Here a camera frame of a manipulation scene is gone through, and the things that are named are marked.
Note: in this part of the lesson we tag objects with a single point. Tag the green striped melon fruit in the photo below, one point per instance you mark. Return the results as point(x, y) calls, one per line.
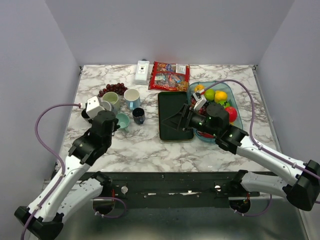
point(224, 103)

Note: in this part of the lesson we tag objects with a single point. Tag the mint green mug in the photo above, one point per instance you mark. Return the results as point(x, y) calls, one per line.
point(123, 121)

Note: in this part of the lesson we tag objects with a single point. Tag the dark blue mug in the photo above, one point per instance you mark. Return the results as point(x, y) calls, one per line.
point(138, 115)

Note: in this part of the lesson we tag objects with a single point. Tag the black tray gold rim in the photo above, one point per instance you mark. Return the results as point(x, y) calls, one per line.
point(169, 103)

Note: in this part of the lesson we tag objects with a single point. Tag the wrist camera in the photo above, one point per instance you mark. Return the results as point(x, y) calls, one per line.
point(92, 106)
point(200, 100)

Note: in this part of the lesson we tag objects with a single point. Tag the light blue hexagonal mug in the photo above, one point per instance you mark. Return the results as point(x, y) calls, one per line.
point(132, 99)

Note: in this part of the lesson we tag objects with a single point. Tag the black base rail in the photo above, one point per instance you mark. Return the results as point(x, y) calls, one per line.
point(155, 190)

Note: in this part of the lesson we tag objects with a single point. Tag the red dragon fruit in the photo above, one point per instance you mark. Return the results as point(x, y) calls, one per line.
point(205, 135)

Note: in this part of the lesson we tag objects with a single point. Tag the yellow lemon fruit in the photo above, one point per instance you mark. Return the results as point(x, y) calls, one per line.
point(220, 96)

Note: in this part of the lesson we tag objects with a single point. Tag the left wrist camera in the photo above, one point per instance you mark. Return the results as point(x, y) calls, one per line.
point(92, 106)

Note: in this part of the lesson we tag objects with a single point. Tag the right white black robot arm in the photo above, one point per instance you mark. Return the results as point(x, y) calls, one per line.
point(293, 179)

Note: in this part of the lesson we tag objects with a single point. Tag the white rectangular box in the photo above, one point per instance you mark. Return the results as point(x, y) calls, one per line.
point(141, 73)

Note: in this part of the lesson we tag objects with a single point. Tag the light green large mug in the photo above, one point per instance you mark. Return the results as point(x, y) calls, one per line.
point(112, 98)

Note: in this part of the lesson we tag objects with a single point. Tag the red apple fruit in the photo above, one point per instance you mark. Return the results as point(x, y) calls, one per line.
point(233, 114)

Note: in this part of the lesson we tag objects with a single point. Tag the red grape bunch in container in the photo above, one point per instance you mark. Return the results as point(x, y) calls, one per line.
point(202, 110)

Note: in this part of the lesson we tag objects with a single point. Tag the green lime fruit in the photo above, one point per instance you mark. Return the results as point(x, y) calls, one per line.
point(209, 95)

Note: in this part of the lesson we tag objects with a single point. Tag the orange fruit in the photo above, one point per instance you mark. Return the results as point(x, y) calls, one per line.
point(199, 88)

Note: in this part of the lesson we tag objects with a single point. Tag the red snack bag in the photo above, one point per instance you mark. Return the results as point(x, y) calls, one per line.
point(172, 77)

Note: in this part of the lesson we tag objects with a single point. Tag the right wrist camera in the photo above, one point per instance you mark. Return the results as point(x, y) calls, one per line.
point(200, 100)

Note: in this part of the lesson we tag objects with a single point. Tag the dark red grape bunch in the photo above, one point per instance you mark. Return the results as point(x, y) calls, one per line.
point(118, 88)

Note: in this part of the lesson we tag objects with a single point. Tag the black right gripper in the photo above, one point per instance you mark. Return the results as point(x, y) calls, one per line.
point(174, 121)

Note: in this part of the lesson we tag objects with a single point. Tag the grey blue dotted mug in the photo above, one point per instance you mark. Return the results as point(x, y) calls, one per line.
point(107, 106)

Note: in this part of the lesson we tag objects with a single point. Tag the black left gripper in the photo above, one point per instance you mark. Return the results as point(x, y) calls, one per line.
point(116, 126)

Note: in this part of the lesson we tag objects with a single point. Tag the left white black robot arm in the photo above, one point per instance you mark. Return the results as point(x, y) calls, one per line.
point(46, 215)

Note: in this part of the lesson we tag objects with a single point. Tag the brown striped mug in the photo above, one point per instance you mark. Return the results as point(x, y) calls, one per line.
point(85, 116)

